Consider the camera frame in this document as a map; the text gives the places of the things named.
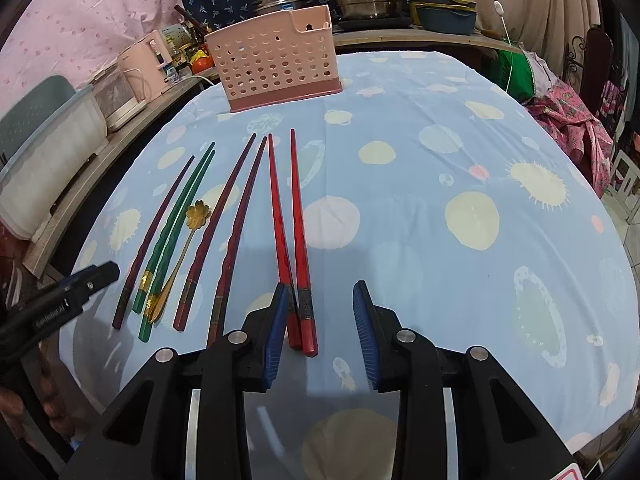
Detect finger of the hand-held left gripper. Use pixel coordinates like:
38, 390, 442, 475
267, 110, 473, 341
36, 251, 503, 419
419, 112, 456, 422
0, 261, 121, 349

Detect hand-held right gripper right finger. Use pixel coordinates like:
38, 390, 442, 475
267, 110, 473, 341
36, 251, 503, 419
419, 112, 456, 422
352, 280, 575, 480

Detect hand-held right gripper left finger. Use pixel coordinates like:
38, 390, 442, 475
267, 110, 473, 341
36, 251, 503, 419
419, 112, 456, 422
60, 283, 292, 480

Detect brown chopstick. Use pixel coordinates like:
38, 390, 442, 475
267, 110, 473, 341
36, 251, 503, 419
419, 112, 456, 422
206, 136, 268, 349
172, 133, 257, 332

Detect red chopstick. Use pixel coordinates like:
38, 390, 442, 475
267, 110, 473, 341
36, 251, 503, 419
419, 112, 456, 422
268, 133, 304, 351
289, 128, 320, 358

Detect maroon chopstick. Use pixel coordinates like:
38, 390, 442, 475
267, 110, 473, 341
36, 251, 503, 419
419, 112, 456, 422
112, 155, 195, 330

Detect green chopstick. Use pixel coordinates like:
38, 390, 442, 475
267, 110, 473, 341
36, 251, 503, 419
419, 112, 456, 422
138, 149, 216, 346
132, 140, 215, 314

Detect gold flower spoon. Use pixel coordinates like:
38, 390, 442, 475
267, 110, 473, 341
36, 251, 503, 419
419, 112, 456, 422
144, 200, 209, 324

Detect pink perforated utensil basket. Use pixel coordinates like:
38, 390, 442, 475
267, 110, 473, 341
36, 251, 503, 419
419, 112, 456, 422
205, 5, 344, 113

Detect person's left hand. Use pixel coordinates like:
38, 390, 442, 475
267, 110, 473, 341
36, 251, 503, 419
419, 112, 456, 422
36, 352, 77, 442

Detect blue planet print tablecloth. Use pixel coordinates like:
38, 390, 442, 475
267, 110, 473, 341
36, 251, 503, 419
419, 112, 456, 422
59, 50, 637, 480

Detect wooden side counter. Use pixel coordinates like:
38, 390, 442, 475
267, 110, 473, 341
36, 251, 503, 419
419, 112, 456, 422
22, 74, 213, 282

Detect white plastic storage box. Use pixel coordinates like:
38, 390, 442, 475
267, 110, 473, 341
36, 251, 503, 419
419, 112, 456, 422
0, 75, 109, 242

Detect pink electric kettle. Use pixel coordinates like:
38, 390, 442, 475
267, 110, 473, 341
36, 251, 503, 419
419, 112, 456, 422
117, 29, 174, 101

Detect pink floral cloth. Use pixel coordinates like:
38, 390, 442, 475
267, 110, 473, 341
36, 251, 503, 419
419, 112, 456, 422
522, 79, 617, 202

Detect pink dotted sheet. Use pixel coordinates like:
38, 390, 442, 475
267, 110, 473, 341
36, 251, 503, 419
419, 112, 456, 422
0, 0, 217, 128

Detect white stool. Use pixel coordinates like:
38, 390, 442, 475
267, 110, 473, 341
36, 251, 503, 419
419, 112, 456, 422
606, 149, 640, 207

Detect white carton box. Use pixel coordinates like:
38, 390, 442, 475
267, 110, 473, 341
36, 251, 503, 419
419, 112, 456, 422
159, 23, 194, 51

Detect green cloth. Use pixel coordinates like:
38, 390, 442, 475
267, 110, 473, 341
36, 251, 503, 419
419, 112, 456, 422
492, 47, 539, 104

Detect grey counter board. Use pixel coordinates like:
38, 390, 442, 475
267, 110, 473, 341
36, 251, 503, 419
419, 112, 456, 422
332, 26, 524, 54

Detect black induction cooker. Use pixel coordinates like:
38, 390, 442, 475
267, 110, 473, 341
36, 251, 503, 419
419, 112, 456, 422
332, 15, 414, 31

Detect blue bowl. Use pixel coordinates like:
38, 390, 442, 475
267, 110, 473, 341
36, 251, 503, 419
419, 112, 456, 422
415, 6, 477, 36

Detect yellow lined bowl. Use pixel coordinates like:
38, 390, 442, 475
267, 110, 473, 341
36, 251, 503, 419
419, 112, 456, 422
410, 0, 478, 13

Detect dark wooden chair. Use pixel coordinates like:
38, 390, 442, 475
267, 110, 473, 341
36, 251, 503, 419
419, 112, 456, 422
564, 27, 617, 122

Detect hanging clothes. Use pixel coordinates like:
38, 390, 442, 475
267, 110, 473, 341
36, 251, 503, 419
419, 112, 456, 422
599, 7, 640, 137

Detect white kettle cable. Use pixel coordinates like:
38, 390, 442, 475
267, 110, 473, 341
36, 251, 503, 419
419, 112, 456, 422
174, 74, 222, 87

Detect white cord with switch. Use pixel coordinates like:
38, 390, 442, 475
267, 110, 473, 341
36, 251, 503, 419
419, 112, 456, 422
479, 0, 519, 97

